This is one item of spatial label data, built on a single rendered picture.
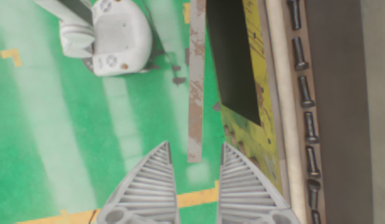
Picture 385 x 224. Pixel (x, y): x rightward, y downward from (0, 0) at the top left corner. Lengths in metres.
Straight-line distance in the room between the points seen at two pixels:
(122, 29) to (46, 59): 1.00
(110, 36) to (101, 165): 1.31
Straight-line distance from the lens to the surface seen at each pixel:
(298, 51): 0.30
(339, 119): 0.30
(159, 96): 1.52
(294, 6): 0.31
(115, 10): 1.37
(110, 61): 1.29
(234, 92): 0.85
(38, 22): 2.24
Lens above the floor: 1.48
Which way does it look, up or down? 84 degrees down
